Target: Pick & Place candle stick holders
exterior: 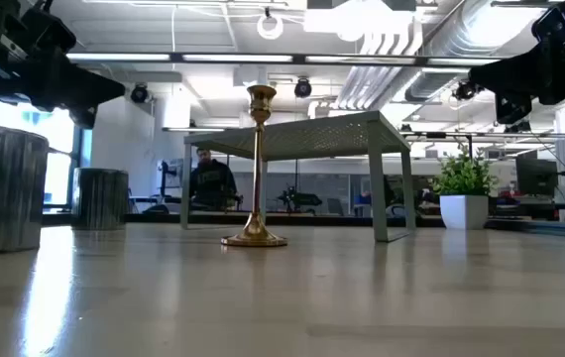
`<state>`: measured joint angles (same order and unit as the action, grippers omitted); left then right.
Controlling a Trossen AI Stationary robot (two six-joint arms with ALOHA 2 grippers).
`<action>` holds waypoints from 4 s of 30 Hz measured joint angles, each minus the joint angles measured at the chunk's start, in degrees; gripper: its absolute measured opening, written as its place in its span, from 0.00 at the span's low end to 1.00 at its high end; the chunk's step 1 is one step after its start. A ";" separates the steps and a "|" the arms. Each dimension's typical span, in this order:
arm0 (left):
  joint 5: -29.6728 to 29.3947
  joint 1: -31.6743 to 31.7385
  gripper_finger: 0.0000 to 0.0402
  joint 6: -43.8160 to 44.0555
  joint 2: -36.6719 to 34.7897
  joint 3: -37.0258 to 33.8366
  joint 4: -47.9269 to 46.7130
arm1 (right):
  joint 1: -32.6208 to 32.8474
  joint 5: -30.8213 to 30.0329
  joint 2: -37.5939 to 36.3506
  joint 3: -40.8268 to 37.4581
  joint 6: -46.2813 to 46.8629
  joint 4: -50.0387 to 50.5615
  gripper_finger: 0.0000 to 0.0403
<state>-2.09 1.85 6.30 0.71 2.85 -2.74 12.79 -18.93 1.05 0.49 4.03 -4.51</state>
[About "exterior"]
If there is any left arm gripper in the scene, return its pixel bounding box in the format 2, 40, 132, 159
0, 19, 126, 130

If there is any ribbed metal tin candle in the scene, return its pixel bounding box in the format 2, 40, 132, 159
71, 167, 130, 231
0, 122, 50, 256

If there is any black computer monitor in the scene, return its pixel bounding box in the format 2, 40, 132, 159
515, 157, 560, 197

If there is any green plant in white pot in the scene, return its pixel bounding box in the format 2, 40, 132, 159
430, 144, 500, 231

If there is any person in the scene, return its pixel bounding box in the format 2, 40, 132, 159
188, 147, 239, 210

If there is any green perforated metal shelf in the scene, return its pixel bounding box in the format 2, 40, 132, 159
179, 109, 417, 244

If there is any short brass candlestick holder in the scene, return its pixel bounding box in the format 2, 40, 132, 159
220, 83, 288, 248

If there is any black overhead light bar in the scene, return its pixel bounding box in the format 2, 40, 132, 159
66, 52, 505, 68

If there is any black ceiling camera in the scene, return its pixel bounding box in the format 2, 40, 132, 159
453, 79, 485, 103
130, 82, 151, 104
293, 77, 313, 99

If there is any silver ventilation duct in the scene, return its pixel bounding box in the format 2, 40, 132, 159
403, 0, 546, 103

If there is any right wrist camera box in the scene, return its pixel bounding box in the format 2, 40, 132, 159
531, 3, 565, 44

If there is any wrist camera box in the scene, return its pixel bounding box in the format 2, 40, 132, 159
19, 2, 78, 54
531, 3, 565, 44

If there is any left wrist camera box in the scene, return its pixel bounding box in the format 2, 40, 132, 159
19, 2, 78, 54

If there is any white cable coil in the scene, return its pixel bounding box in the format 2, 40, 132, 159
256, 12, 284, 41

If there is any black aluminium table frame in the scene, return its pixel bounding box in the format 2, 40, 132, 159
42, 210, 565, 237

